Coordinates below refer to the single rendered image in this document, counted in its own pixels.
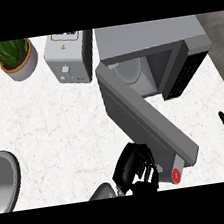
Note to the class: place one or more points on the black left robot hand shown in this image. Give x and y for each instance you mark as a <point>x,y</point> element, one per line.
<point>133,166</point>

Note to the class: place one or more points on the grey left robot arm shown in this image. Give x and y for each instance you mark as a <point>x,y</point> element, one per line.
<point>103,192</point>

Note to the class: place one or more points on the dark grey microwave door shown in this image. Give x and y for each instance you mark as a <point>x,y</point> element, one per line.
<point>142,120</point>

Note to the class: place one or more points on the white microwave turntable plate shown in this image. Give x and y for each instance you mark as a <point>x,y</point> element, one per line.
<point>130,72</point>

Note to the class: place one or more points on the grey microwave body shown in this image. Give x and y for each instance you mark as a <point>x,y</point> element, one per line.
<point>147,38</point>

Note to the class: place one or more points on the pale grey toaster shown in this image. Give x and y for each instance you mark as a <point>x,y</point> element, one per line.
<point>66,61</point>

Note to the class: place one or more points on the grey round metal pot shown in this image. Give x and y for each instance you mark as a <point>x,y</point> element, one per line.
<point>4,181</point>

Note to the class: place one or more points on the green potted plant grey pot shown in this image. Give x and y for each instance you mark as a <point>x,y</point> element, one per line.
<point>23,66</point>

